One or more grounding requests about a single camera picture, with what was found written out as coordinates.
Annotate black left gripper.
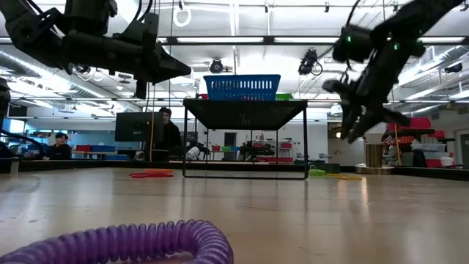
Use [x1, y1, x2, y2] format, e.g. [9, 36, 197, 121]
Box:
[61, 12, 192, 100]

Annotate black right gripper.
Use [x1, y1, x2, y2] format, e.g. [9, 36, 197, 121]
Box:
[322, 39, 418, 144]

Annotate green yellow crayon box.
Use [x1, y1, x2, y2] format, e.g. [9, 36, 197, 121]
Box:
[314, 162, 341, 175]

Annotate blue plastic basket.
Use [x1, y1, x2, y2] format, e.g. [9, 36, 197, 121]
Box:
[203, 74, 282, 101]

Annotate red rubber band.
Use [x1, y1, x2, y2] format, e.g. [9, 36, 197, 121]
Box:
[128, 171, 175, 180]

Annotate purple coil keychain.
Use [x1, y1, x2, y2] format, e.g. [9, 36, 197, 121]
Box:
[0, 219, 235, 264]

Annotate red storage bins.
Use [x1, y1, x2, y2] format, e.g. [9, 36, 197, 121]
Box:
[387, 117, 432, 132]

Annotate black monitor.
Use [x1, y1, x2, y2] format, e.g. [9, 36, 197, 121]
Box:
[114, 111, 165, 143]

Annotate person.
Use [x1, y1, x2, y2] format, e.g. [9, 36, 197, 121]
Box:
[159, 106, 183, 162]
[44, 131, 73, 161]

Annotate black perforated metal shelf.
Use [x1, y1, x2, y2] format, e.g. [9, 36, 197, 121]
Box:
[182, 98, 309, 180]

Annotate black overhead light beam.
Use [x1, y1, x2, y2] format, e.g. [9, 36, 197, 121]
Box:
[0, 35, 469, 47]

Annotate white hanging ring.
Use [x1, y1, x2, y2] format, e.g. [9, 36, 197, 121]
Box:
[173, 7, 193, 29]

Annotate yellow hanging cable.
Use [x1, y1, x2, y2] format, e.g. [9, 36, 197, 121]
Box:
[148, 84, 159, 163]
[392, 122, 404, 166]

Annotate white ceiling cable loops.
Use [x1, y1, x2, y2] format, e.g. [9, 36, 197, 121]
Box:
[75, 65, 106, 82]

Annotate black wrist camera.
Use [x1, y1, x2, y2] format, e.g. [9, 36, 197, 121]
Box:
[331, 23, 374, 64]
[64, 0, 119, 36]

